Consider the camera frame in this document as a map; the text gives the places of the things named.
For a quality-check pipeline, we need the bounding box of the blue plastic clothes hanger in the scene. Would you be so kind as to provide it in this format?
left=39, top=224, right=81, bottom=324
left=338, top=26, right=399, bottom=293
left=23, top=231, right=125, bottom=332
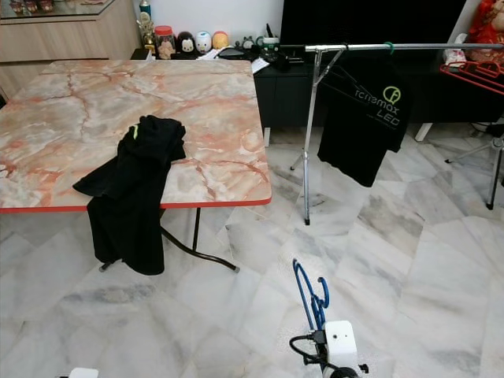
left=291, top=258, right=332, bottom=332

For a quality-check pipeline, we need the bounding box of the black fonemax print t-shirt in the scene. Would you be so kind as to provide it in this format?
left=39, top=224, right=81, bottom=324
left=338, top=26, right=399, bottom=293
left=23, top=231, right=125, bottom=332
left=72, top=115, right=187, bottom=276
left=317, top=54, right=414, bottom=188

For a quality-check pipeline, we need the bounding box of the black low TV cabinet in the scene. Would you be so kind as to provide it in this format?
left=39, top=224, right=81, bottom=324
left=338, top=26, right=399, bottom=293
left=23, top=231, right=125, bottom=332
left=132, top=46, right=504, bottom=143

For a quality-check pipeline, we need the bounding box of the white paper stack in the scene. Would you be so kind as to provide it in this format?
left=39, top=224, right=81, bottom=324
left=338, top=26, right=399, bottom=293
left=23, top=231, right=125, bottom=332
left=250, top=55, right=273, bottom=75

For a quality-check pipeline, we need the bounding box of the small green white ornament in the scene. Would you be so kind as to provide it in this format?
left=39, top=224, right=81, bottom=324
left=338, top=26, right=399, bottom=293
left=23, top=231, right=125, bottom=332
left=260, top=35, right=282, bottom=64

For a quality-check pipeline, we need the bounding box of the silver metal clothes rack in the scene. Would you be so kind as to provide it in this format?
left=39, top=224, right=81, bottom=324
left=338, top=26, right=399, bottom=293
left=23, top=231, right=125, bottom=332
left=301, top=41, right=504, bottom=227

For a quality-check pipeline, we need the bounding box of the white tissue pack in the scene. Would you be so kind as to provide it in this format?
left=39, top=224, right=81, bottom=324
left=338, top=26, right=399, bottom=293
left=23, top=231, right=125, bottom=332
left=445, top=49, right=467, bottom=68

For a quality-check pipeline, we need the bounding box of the white round plush toy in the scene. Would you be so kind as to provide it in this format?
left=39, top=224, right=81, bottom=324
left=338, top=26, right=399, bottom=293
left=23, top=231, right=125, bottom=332
left=195, top=31, right=213, bottom=54

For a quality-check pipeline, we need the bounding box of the black flat screen television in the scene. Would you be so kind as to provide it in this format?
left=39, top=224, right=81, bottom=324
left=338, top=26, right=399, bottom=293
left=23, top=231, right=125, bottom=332
left=281, top=0, right=468, bottom=46

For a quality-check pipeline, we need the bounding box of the marble table top red edge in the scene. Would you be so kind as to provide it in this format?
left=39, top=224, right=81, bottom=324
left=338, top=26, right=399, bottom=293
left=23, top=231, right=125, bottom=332
left=0, top=59, right=272, bottom=213

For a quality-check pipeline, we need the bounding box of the glass jar red lid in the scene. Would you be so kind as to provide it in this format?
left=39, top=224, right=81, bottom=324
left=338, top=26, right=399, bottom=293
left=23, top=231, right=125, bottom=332
left=154, top=26, right=176, bottom=61

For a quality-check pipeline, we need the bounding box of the light wooden sideboard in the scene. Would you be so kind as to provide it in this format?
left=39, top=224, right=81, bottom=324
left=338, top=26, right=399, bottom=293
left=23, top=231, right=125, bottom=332
left=0, top=0, right=141, bottom=99

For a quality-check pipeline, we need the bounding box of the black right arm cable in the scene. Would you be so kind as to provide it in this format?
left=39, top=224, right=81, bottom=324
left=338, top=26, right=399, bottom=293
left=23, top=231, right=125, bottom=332
left=289, top=333, right=363, bottom=378

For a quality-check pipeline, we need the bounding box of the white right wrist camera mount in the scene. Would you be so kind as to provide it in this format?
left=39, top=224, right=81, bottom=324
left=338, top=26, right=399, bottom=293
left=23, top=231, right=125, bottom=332
left=324, top=320, right=357, bottom=371

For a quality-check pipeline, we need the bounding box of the dark metal table leg frame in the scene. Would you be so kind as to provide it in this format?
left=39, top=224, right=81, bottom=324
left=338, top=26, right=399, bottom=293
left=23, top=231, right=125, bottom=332
left=98, top=206, right=239, bottom=273

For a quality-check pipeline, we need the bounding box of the thin black wire hanger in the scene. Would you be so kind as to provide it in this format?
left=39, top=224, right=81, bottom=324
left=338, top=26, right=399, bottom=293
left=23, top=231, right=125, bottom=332
left=331, top=46, right=365, bottom=83

